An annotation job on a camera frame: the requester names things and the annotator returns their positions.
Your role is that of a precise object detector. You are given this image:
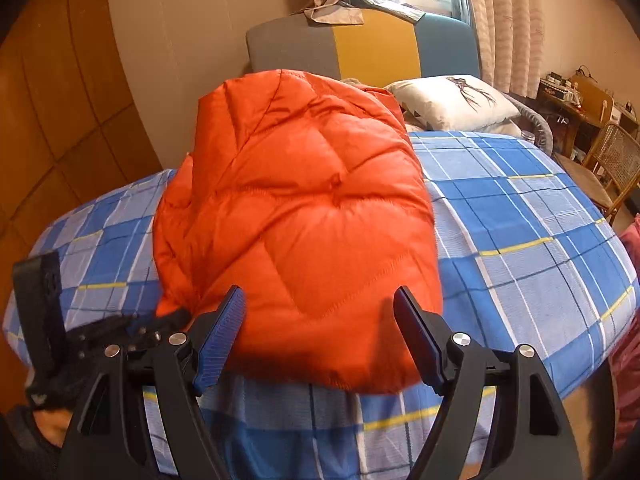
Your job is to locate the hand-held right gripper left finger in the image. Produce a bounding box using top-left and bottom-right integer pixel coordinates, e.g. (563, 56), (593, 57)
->
(59, 285), (248, 480)

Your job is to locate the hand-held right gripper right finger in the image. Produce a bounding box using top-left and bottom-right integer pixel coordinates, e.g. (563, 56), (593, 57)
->
(393, 285), (584, 480)

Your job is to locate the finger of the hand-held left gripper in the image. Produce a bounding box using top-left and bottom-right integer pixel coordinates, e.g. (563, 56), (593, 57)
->
(107, 329), (168, 356)
(100, 307), (193, 336)

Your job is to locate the orange down jacket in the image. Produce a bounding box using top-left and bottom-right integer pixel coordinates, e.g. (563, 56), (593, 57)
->
(152, 69), (445, 395)

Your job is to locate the person's left forearm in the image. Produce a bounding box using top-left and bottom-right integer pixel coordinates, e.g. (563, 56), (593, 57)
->
(0, 402), (63, 480)

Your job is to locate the person's left hand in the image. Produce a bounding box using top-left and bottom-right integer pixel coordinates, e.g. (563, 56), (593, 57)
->
(24, 377), (78, 443)

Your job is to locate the blue plaid bed sheet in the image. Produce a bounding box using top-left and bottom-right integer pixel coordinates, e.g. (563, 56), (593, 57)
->
(2, 130), (639, 480)

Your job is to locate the wooden wardrobe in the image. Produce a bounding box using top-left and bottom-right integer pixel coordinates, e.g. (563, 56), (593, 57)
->
(0, 0), (177, 401)

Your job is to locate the pink cloth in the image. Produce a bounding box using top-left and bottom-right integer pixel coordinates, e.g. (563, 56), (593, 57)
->
(611, 212), (640, 453)

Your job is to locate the white printed pillow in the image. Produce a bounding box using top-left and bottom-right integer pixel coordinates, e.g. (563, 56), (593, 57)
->
(382, 75), (523, 134)

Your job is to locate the grey baby cot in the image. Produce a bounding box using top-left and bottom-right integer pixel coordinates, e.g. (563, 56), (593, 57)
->
(502, 92), (555, 155)

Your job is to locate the wicker chair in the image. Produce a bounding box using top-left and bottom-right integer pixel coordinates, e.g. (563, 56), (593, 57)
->
(555, 120), (640, 226)

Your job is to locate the wooden desk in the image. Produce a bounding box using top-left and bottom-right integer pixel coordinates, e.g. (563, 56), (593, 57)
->
(537, 74), (640, 157)

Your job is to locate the desk clutter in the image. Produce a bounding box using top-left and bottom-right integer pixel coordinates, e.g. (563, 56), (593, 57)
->
(540, 72), (583, 103)

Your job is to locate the grey yellow blue headboard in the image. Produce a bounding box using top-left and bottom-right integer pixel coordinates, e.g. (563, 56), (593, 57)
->
(245, 7), (482, 82)

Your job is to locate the grey silver cloth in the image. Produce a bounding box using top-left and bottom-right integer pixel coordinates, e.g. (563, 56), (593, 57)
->
(350, 0), (427, 24)

